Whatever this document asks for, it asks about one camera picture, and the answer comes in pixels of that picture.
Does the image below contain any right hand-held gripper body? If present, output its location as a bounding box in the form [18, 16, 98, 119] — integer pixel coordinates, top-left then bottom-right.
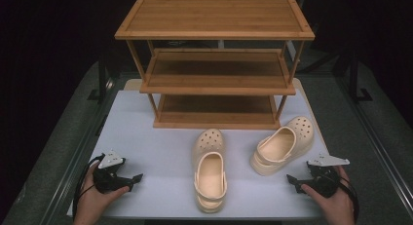
[301, 153, 351, 199]

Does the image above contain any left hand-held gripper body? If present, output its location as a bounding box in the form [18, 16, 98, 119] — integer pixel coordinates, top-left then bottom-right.
[92, 150, 134, 194]

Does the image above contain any cream foam clog shoe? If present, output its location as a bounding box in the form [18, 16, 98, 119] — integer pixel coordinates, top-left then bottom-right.
[192, 128, 228, 214]
[248, 115, 316, 177]

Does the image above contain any three-tier wooden shoe rack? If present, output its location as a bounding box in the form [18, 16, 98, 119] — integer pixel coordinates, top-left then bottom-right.
[114, 0, 316, 131]

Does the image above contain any person's left hand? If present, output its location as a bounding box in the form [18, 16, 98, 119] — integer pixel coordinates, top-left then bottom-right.
[73, 160, 131, 225]

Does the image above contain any person's right hand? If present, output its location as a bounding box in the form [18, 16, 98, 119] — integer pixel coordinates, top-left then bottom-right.
[300, 166, 357, 225]

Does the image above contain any black metal stand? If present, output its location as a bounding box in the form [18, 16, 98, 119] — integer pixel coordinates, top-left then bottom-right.
[87, 53, 115, 105]
[349, 53, 374, 103]

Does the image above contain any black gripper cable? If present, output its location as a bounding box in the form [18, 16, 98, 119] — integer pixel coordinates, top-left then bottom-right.
[72, 155, 105, 219]
[337, 175, 360, 223]

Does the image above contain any metal frame rail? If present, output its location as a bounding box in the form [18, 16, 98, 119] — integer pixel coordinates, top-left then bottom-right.
[38, 75, 126, 225]
[335, 75, 413, 216]

